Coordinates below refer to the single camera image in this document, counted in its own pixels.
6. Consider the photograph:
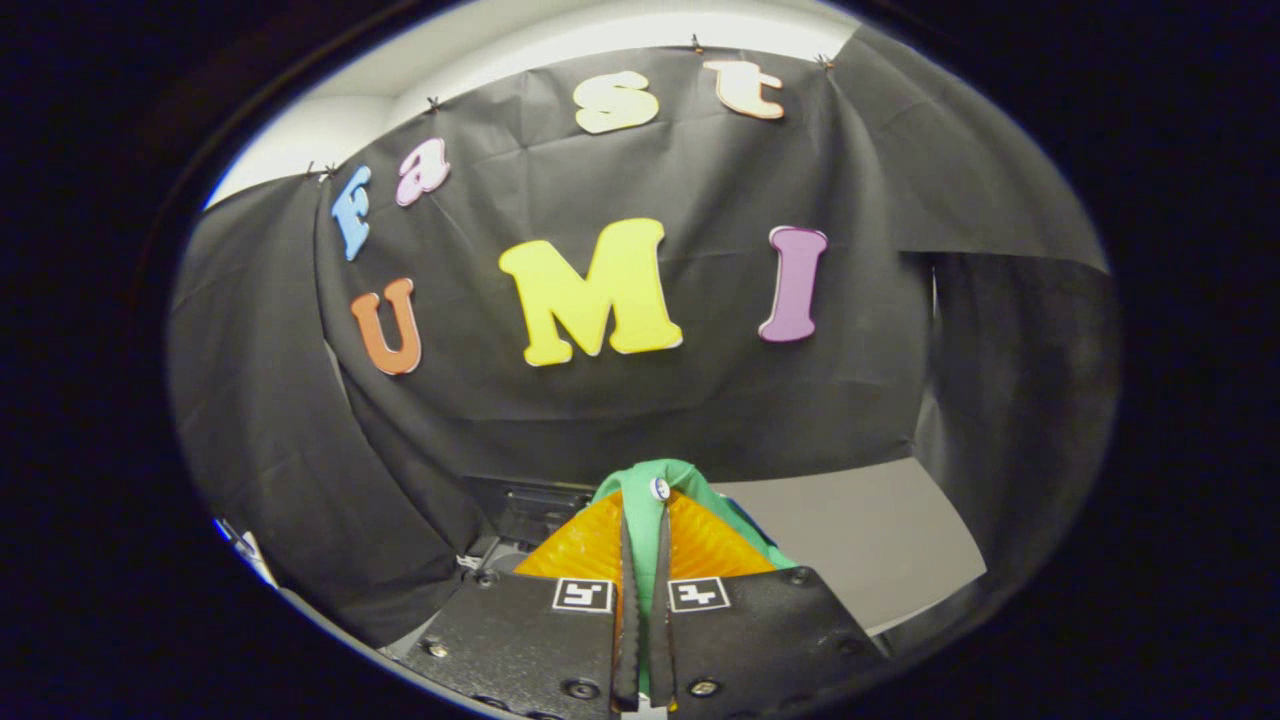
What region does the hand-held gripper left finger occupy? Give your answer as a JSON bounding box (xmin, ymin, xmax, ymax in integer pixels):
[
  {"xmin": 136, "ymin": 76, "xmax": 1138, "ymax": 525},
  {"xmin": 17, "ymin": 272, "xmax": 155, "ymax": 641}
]
[{"xmin": 400, "ymin": 488, "xmax": 641, "ymax": 716}]

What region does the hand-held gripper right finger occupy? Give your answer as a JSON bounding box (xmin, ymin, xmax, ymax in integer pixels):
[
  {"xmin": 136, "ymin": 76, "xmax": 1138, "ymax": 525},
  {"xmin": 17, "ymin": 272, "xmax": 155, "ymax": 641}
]
[{"xmin": 650, "ymin": 490, "xmax": 891, "ymax": 716}]

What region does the green shirt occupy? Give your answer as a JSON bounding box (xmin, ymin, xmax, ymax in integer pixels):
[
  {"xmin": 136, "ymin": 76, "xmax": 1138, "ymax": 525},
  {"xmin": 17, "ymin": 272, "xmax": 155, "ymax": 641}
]
[{"xmin": 590, "ymin": 458, "xmax": 796, "ymax": 701}]

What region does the black backdrop cloth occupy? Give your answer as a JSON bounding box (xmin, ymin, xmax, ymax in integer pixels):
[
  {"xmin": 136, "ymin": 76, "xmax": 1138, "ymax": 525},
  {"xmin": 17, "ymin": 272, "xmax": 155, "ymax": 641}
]
[{"xmin": 168, "ymin": 25, "xmax": 1121, "ymax": 651}]

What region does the beige cabinet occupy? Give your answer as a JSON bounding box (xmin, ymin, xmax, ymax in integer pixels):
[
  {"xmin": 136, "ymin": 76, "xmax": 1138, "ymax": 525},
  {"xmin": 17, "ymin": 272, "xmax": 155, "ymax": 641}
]
[{"xmin": 712, "ymin": 457, "xmax": 989, "ymax": 636}]

